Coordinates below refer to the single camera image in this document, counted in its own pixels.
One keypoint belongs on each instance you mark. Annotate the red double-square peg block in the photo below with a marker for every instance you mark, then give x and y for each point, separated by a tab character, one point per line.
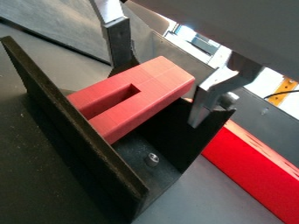
120	102

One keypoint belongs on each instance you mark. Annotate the black curved regrasp stand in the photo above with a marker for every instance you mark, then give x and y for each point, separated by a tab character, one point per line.
139	165

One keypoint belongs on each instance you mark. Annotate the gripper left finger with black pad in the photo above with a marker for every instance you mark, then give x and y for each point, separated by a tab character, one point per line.
116	33

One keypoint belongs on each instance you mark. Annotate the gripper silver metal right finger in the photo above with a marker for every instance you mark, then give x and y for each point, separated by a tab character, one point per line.
207	96

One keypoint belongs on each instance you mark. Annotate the red shape-hole board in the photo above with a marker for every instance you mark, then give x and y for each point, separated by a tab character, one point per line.
257	169

